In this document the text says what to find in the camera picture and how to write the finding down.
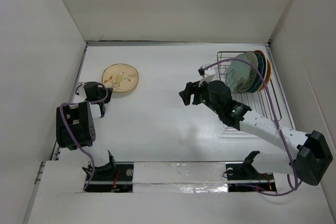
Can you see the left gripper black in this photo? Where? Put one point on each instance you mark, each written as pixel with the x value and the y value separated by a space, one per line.
pixel 109 91

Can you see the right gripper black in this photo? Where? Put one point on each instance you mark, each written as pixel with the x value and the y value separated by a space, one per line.
pixel 192 88

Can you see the beige bird plate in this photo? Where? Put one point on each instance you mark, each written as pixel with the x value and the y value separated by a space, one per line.
pixel 120 77

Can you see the light blue flower plate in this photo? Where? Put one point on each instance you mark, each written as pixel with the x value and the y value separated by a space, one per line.
pixel 237 75

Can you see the grey tree pattern plate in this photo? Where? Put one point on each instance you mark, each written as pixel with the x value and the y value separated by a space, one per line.
pixel 252 57

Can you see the orange woven plate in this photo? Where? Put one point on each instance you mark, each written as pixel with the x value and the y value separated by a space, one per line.
pixel 260 86

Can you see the white blue pattern plate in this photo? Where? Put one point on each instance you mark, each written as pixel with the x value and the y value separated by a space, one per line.
pixel 266 68

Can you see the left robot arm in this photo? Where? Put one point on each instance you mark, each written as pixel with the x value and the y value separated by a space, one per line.
pixel 75 121

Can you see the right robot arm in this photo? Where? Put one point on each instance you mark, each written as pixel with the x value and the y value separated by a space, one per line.
pixel 306 155

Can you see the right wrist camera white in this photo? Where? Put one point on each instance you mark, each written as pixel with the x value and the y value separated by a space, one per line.
pixel 207 73

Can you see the black wire dish rack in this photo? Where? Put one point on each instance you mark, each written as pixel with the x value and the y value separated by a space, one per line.
pixel 263 102

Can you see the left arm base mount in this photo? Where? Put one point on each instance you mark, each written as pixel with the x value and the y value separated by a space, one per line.
pixel 107 181

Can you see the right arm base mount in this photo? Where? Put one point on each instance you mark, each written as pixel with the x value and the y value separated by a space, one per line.
pixel 243 177

